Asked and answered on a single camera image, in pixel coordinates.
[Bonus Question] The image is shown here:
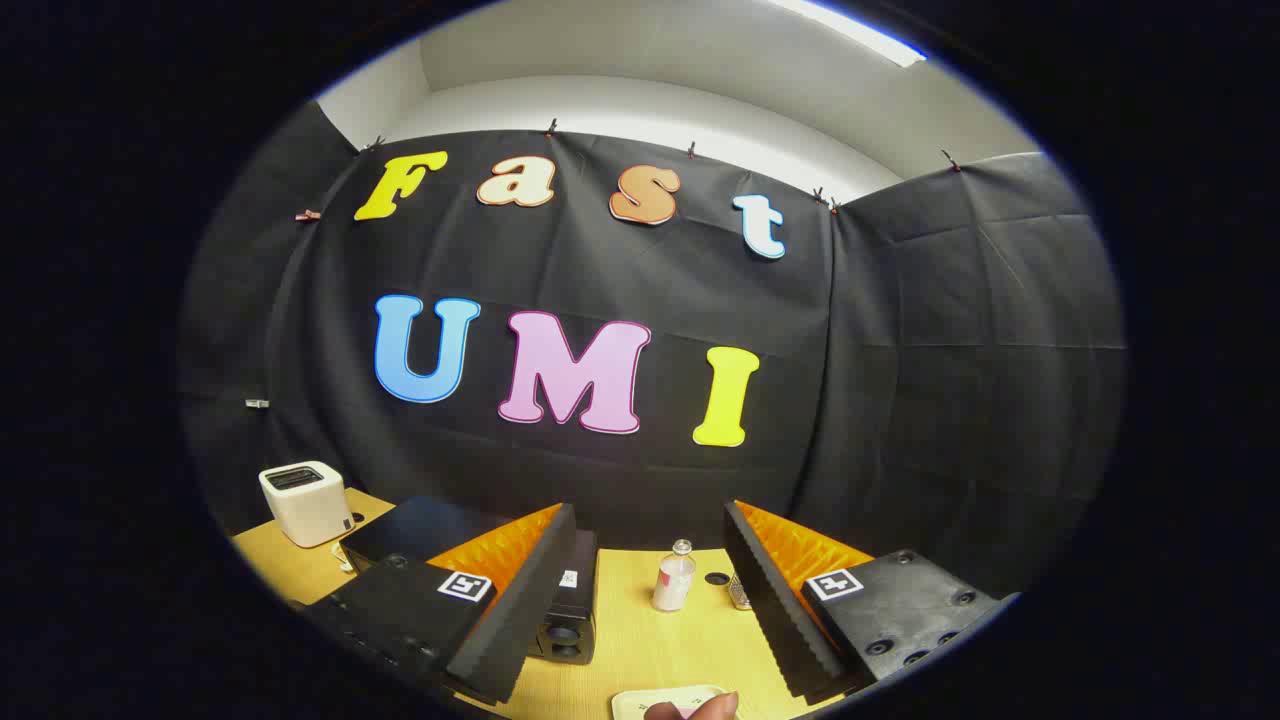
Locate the white pop-up toaster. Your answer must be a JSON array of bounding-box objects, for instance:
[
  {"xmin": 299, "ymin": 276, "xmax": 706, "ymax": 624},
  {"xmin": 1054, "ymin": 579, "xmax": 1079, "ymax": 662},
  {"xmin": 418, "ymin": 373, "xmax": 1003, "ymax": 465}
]
[{"xmin": 258, "ymin": 461, "xmax": 357, "ymax": 549}]

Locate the black toaster oven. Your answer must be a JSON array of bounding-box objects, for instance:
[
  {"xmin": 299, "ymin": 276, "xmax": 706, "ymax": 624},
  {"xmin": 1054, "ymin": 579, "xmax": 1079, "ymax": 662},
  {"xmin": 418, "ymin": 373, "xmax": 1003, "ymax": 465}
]
[{"xmin": 340, "ymin": 497, "xmax": 601, "ymax": 666}]

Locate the cream square plate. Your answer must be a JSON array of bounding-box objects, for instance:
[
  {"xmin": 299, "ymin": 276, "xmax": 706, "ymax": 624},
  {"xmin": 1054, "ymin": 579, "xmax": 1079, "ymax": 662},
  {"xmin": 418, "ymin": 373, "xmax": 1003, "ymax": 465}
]
[{"xmin": 611, "ymin": 685, "xmax": 728, "ymax": 720}]

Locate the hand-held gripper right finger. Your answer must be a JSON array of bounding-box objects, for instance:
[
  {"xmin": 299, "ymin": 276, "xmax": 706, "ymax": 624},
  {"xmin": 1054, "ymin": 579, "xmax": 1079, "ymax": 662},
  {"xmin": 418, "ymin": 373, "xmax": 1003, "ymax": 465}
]
[{"xmin": 723, "ymin": 500, "xmax": 1021, "ymax": 701}]

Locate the clear bottle white label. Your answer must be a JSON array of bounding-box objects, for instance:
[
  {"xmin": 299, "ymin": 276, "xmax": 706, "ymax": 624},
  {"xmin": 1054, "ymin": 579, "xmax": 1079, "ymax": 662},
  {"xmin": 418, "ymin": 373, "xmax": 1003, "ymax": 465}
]
[{"xmin": 652, "ymin": 539, "xmax": 697, "ymax": 613}]

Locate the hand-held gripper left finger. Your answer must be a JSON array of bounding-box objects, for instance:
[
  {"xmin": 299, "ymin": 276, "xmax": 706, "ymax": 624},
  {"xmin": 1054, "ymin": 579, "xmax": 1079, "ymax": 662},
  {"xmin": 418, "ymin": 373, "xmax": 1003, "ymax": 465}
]
[{"xmin": 300, "ymin": 503, "xmax": 579, "ymax": 706}]

